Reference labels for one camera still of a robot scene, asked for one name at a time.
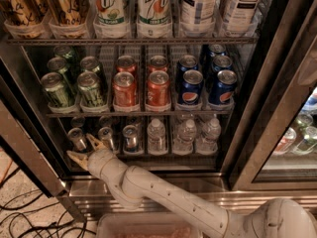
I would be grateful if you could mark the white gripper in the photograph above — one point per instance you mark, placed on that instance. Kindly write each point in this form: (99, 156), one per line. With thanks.
(97, 161)

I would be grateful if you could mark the redbull can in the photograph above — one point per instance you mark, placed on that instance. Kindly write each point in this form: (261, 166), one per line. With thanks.
(105, 121)
(131, 141)
(134, 120)
(77, 138)
(105, 135)
(77, 122)

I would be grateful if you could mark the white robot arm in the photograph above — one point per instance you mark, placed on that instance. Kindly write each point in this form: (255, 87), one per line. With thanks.
(129, 185)

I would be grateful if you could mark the front right green can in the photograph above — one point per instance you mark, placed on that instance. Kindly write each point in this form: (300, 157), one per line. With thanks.
(91, 89)

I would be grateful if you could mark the front left orange can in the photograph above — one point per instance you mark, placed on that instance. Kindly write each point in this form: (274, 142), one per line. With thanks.
(125, 89)

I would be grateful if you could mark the orange can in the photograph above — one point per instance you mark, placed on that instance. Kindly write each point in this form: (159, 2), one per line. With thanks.
(158, 63)
(125, 89)
(158, 88)
(126, 64)

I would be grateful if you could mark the open left fridge door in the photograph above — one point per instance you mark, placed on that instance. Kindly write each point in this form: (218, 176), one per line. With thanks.
(19, 145)

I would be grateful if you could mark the front left green can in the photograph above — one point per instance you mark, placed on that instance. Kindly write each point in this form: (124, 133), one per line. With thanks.
(56, 90)

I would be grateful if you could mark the front right orange can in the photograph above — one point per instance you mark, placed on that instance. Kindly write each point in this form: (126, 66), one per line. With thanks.
(158, 88)

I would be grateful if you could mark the middle right green can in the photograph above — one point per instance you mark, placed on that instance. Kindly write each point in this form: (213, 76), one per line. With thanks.
(94, 65)

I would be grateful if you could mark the middle left green can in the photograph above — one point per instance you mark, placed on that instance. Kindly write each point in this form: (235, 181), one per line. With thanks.
(60, 65)

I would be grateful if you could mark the rear left orange can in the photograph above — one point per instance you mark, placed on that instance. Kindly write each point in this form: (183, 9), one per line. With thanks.
(126, 64)

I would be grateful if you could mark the rear green can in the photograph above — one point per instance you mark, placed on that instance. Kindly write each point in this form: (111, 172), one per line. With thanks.
(66, 52)

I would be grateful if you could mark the rear right orange can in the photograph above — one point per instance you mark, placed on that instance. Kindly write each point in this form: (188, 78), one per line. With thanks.
(158, 63)

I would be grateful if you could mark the front left pepsi can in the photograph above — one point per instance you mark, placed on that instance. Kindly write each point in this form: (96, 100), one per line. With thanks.
(191, 87)

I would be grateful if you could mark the pepsi can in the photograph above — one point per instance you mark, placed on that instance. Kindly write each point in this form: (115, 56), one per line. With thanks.
(221, 63)
(185, 63)
(191, 87)
(216, 50)
(223, 88)

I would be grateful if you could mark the rear left pepsi can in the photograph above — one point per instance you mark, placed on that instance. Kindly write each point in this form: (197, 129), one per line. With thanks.
(185, 63)

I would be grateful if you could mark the front right pepsi can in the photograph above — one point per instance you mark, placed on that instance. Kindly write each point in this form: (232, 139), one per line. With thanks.
(223, 88)

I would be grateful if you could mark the right gold lacroix can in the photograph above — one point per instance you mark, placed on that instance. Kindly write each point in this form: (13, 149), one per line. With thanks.
(69, 12)

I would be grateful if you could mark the gold lacroix can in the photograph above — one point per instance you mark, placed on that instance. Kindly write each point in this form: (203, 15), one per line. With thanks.
(24, 12)
(69, 12)

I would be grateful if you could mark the middle right pepsi can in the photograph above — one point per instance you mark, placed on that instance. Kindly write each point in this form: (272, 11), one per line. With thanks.
(221, 63)

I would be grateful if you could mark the rear right pepsi can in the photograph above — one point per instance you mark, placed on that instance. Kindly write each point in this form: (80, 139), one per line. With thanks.
(216, 50)

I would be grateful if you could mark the left gold lacroix can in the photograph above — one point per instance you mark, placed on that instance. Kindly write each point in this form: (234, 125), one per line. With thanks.
(24, 12)

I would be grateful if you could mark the red can behind glass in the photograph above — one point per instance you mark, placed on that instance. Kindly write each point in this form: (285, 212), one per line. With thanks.
(285, 142)

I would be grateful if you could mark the left clear water bottle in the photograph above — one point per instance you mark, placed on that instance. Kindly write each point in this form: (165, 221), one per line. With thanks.
(156, 137)

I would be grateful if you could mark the clear water bottle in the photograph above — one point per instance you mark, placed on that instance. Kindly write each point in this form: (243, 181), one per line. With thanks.
(206, 142)
(156, 137)
(184, 137)

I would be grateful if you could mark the left clear plastic bin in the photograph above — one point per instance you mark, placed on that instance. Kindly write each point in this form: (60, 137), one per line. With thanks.
(145, 225)

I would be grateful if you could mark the middle clear water bottle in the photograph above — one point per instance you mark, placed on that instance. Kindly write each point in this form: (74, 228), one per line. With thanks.
(184, 137)

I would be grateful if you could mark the right clear water bottle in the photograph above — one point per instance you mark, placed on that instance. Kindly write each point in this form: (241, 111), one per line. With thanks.
(206, 142)

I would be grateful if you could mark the left 7up bottle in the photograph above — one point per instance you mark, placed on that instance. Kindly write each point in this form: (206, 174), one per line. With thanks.
(111, 12)

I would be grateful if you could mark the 7up bottle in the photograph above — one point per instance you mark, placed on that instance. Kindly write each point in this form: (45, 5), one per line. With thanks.
(153, 12)
(111, 12)

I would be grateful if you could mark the right 7up bottle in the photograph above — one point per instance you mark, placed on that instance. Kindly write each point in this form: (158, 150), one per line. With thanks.
(153, 12)

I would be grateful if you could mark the left tea bottle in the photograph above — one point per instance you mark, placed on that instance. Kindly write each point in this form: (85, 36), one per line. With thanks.
(196, 12)

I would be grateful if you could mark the tea bottle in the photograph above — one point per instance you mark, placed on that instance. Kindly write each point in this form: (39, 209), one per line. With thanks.
(238, 12)
(196, 12)

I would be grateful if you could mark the right tea bottle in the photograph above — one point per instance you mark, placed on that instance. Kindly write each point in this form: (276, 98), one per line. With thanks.
(238, 12)

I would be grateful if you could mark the middle wire fridge shelf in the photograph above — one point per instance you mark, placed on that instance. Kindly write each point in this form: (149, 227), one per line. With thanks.
(138, 113)

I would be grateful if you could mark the wire fridge shelf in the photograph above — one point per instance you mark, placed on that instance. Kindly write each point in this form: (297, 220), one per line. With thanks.
(131, 42)
(138, 113)

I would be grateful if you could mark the upper wire fridge shelf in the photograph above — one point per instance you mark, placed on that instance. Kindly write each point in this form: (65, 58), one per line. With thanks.
(131, 42)

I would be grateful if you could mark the steel fridge door frame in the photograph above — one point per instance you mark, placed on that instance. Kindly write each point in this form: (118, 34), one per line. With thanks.
(280, 77)

